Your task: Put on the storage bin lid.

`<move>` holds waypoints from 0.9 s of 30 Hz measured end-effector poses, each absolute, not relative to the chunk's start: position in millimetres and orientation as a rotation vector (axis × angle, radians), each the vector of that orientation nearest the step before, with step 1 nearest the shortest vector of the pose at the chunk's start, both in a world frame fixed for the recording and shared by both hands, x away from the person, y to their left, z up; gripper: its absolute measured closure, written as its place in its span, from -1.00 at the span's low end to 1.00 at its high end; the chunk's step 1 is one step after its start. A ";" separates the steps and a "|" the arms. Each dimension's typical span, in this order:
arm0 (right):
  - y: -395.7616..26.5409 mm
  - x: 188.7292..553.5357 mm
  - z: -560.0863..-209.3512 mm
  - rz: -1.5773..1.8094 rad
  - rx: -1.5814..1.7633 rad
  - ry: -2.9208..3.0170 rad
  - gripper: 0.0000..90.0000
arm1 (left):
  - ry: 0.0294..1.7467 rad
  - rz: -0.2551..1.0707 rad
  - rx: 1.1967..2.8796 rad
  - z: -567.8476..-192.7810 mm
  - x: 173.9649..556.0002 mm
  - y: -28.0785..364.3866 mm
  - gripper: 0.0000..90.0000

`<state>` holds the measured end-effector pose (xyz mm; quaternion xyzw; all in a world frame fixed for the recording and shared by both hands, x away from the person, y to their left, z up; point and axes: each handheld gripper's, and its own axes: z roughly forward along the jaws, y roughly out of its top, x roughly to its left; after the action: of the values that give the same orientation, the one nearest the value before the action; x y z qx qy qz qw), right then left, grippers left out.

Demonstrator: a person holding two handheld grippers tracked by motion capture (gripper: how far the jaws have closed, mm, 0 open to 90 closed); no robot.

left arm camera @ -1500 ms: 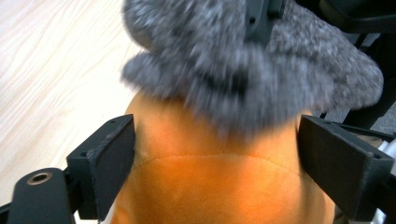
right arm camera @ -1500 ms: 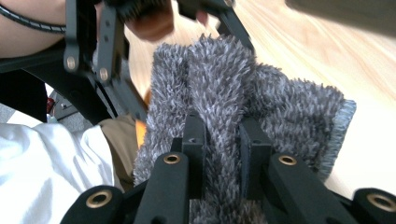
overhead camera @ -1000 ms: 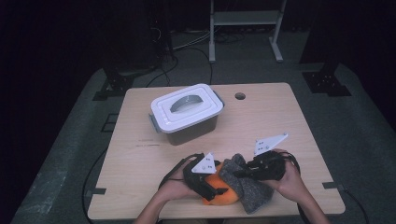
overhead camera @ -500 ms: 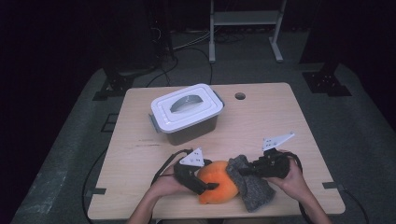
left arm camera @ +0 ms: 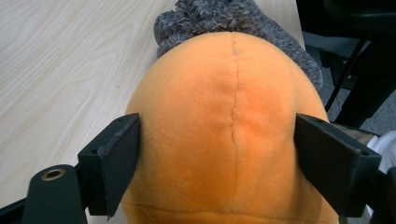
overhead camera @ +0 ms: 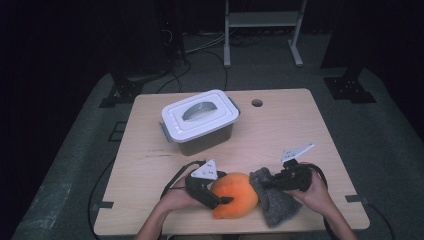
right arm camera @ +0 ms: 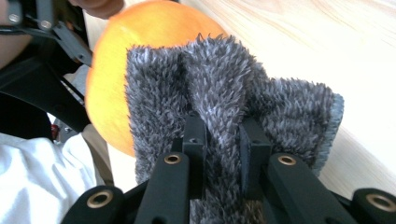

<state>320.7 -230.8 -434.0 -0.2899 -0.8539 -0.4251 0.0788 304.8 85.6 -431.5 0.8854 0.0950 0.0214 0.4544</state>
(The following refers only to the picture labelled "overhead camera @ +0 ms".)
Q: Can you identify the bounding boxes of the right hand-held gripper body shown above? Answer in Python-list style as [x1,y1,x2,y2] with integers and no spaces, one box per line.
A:
[275,142,316,193]

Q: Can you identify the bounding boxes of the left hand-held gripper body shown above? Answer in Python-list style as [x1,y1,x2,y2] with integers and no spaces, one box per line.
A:
[184,159,222,210]

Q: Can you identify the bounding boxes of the orange plush toy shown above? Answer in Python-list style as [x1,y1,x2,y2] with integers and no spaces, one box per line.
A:
[210,172,259,220]

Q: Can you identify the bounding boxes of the grey fluffy cloth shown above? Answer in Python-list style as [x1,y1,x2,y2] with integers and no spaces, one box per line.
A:
[249,167,303,229]

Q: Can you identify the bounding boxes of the translucent grey storage box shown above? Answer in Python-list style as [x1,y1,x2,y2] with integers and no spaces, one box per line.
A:
[159,96,242,157]

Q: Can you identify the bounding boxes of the white plastic container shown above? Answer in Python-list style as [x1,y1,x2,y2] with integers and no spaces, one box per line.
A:
[161,89,241,144]

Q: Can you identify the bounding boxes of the person's right hand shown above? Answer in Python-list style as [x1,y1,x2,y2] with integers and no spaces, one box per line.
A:
[288,162,335,218]

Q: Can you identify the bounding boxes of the person's left hand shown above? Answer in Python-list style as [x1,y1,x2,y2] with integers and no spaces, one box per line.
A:
[159,177,202,214]

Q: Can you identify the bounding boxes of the black stand base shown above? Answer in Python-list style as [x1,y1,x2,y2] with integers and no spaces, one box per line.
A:
[321,63,378,104]
[99,66,174,108]

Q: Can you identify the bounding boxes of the white metal stand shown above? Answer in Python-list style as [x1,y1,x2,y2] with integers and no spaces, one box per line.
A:
[223,0,308,68]

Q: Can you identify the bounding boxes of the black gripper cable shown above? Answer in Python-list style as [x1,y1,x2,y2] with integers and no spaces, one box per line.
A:
[159,160,206,201]
[299,162,329,188]

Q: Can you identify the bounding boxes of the dark table edge strap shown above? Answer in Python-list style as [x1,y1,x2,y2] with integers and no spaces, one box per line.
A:
[345,194,369,205]
[90,200,115,212]

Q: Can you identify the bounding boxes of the thin black cable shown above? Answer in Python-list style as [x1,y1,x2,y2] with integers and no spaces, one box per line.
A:
[87,159,116,240]
[366,201,396,240]

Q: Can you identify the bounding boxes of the black floor cable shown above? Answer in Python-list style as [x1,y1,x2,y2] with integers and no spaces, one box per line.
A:
[156,59,193,94]
[183,49,229,92]

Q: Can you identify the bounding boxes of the white floor cables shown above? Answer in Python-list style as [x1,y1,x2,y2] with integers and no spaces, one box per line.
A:
[184,31,231,56]

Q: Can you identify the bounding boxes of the dark cable bundle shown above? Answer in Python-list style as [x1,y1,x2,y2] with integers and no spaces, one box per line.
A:
[229,33,264,48]

